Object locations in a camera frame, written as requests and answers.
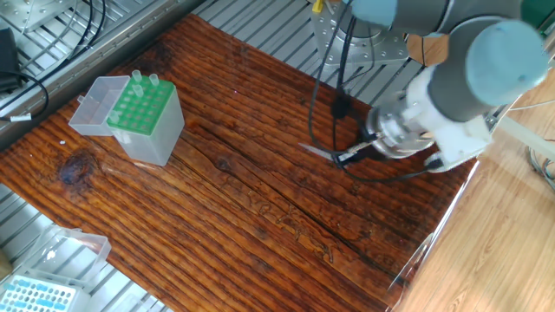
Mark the clear plastic box lid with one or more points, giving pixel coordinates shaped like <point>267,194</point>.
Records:
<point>73,255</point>

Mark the translucent box with green rack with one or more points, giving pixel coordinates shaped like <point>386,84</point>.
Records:
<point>152,138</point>

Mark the black power adapter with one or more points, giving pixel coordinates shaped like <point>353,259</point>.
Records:
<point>8,56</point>

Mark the translucent hinged box lid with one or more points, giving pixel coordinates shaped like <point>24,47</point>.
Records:
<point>95,108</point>

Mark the white box with blue tips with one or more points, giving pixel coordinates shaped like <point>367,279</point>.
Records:
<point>34,297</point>

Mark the glossy wood grain board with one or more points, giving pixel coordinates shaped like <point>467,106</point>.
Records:
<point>217,216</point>

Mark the aluminium robot mount plate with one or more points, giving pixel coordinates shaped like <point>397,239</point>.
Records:
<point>381,50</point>

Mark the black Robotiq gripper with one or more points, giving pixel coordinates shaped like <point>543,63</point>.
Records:
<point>367,147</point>

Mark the yellow plastic clip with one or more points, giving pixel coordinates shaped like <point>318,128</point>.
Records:
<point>317,6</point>

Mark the spare aluminium mount plate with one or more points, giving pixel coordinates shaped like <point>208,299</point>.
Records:
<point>30,11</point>

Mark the clear large pipette tip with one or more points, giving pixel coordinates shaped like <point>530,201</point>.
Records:
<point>316,151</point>
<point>136,76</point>
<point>113,117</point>
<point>154,79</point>
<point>138,91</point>

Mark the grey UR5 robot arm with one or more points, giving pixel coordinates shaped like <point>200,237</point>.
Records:
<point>455,95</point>

